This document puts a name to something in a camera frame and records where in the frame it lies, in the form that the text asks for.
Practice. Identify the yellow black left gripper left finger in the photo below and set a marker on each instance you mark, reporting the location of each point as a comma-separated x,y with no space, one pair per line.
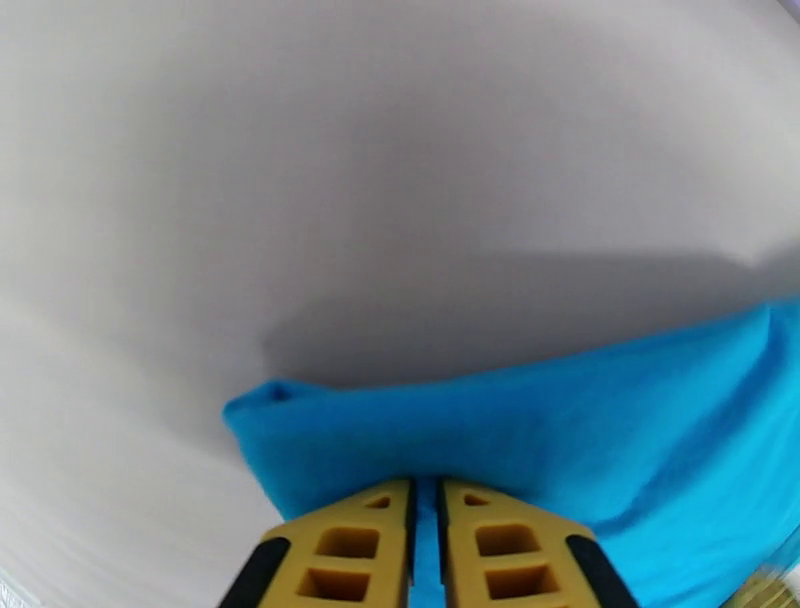
350,550

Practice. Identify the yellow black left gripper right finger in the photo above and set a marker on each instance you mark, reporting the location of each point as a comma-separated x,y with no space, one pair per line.
506,550

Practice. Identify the blue garment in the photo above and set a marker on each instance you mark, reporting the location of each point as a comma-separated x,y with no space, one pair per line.
594,425

